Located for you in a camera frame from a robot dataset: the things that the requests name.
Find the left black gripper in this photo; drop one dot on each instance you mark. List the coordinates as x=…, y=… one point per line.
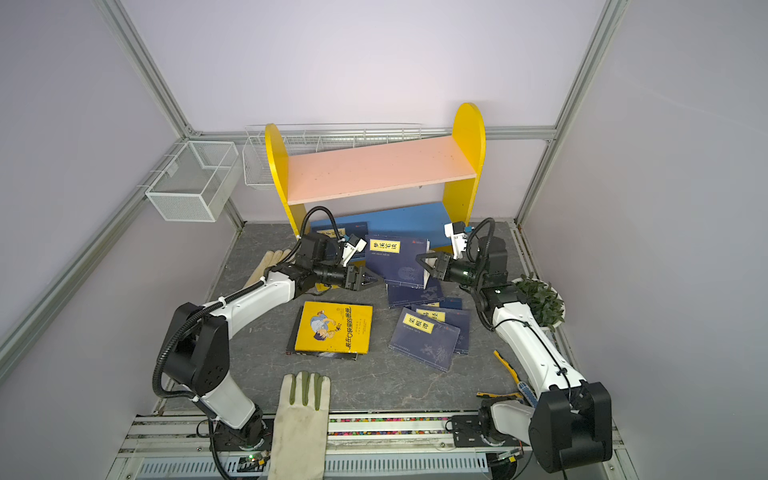
x=354, y=283

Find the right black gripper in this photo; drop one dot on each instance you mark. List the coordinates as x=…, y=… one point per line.
x=444, y=268

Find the navy book one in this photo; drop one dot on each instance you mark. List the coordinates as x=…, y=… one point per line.
x=403, y=296

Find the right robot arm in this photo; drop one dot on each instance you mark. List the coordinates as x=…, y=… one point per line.
x=565, y=419

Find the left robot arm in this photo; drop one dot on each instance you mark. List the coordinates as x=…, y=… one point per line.
x=194, y=358

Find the yellow cartoon book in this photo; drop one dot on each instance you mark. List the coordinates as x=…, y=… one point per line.
x=337, y=328

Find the beige cloth glove on table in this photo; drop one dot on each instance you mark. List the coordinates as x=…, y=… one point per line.
x=270, y=258

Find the yellow wooden bookshelf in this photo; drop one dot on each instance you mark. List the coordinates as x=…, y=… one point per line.
x=455, y=161

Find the potted green plant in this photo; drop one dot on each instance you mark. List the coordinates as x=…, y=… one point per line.
x=546, y=305

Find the white green work glove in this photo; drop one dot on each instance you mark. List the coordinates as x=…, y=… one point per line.
x=301, y=427

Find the white mesh box basket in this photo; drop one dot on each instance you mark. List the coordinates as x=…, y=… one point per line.
x=197, y=182

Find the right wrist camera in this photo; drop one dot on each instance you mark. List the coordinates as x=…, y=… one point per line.
x=458, y=236

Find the yellow handled pliers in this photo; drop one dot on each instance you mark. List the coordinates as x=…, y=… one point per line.
x=517, y=395

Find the white wire wall basket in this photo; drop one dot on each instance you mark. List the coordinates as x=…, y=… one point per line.
x=309, y=138

